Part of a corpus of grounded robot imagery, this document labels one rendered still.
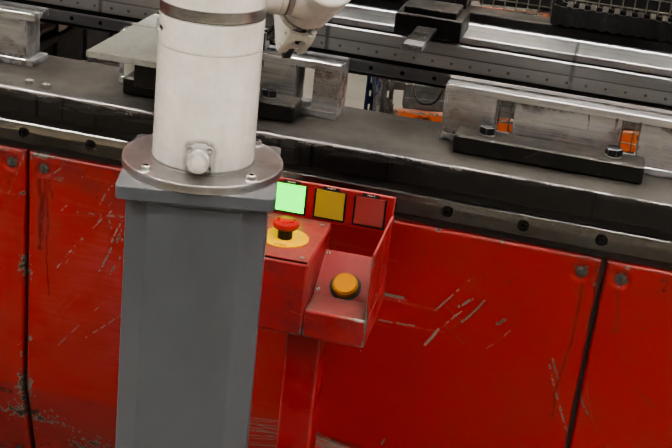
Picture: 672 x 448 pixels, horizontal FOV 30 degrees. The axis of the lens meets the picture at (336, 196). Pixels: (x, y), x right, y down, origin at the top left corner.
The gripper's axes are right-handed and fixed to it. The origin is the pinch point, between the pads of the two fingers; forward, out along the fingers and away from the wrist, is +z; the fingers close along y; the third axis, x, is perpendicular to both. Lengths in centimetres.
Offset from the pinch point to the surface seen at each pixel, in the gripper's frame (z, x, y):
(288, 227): -20.8, 5.2, -34.6
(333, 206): -15.3, -3.5, -30.9
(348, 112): 3.6, -12.7, -12.6
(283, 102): -1.4, 0.0, -12.0
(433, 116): 165, -92, 18
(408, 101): 167, -85, 23
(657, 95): -5, -67, -11
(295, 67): -0.6, -2.5, -5.9
